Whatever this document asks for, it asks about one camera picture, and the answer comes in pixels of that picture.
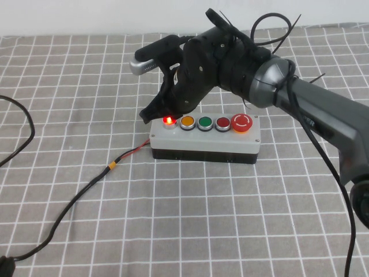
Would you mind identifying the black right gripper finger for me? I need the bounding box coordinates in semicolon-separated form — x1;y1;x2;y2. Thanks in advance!
161;102;182;119
140;71;177;124

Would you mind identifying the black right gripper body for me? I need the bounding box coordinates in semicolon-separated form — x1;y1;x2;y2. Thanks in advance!
172;27;232;115

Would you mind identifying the red domed lamp button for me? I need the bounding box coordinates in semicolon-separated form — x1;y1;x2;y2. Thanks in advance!
162;115;178;129

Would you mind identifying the yellow flat push button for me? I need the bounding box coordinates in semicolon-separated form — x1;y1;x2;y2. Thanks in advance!
179;114;196;132

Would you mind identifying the green flat push button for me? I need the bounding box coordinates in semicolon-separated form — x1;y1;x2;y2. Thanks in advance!
197;115;214;133

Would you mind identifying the grey black button control box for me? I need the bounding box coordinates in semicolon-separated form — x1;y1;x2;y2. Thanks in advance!
149;112;261;165

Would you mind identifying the dark red flat push button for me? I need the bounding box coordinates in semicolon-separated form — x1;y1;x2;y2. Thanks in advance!
214;116;232;133

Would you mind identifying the red mushroom emergency stop button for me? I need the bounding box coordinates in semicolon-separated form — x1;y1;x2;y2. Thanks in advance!
231;113;254;134

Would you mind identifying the black zip tie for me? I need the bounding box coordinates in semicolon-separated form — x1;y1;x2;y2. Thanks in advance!
219;10;242;34
272;13;302;56

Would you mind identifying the grey white checked tablecloth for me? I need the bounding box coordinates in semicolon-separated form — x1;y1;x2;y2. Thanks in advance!
0;22;369;277

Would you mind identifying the black power adapter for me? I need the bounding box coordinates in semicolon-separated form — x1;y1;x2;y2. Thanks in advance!
0;254;16;277

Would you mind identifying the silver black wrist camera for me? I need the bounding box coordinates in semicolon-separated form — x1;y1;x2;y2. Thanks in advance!
129;35;188;77

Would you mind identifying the black red box power cable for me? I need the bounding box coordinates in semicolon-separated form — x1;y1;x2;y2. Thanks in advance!
13;138;152;262

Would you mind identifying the black looped mains cable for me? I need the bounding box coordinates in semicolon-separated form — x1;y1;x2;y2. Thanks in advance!
0;95;36;168

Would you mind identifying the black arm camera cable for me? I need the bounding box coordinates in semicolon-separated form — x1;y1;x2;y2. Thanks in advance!
249;13;357;277

